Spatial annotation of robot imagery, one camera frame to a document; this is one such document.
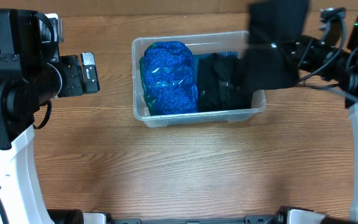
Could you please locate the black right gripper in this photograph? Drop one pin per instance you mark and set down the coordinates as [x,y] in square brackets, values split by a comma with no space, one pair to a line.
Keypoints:
[304,45]

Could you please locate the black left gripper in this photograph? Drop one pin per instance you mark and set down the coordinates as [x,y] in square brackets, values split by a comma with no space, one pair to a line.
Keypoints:
[69,65]

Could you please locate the large black garment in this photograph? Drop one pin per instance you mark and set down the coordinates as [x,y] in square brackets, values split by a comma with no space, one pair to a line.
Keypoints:
[266,64]

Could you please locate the blue sequin fabric garment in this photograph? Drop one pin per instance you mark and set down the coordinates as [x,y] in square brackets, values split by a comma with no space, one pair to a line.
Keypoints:
[168,79]

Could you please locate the blue denim jeans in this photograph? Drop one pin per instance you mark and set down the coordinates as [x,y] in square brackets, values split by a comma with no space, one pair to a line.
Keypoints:
[196,58]

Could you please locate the black garment with tape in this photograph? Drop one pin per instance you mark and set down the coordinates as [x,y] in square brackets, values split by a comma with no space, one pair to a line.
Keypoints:
[231,95]

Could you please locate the small black garment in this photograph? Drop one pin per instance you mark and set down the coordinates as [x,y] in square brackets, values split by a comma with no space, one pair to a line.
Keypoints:
[208,85]

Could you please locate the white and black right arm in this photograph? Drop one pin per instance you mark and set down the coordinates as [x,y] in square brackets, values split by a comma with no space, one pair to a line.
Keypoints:
[345,78]

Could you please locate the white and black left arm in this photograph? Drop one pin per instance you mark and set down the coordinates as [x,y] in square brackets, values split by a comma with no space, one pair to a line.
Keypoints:
[32,74]

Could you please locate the clear plastic storage bin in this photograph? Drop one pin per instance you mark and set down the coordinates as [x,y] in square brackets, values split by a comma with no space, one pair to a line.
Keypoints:
[235,41]

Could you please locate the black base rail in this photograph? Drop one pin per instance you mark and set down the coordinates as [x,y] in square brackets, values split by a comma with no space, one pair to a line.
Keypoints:
[248,219]

